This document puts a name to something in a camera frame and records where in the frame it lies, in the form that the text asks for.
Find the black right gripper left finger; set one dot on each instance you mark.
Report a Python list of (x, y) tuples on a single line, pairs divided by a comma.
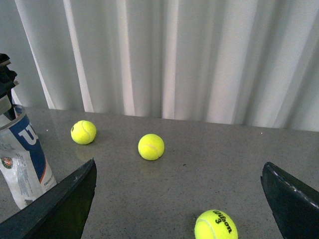
[(60, 213)]

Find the tennis ball with dark logo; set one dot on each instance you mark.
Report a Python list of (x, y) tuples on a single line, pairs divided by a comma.
[(83, 132)]

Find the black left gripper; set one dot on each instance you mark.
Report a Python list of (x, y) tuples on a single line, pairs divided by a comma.
[(7, 83)]

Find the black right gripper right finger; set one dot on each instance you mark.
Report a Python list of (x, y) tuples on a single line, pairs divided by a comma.
[(294, 204)]

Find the plain centre tennis ball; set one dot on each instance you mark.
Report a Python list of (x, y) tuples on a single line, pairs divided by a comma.
[(151, 147)]

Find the Wilson 3 tennis ball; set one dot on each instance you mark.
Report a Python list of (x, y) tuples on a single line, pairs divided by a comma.
[(215, 224)]

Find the white pleated curtain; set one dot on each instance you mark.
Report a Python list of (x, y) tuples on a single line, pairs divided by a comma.
[(251, 62)]

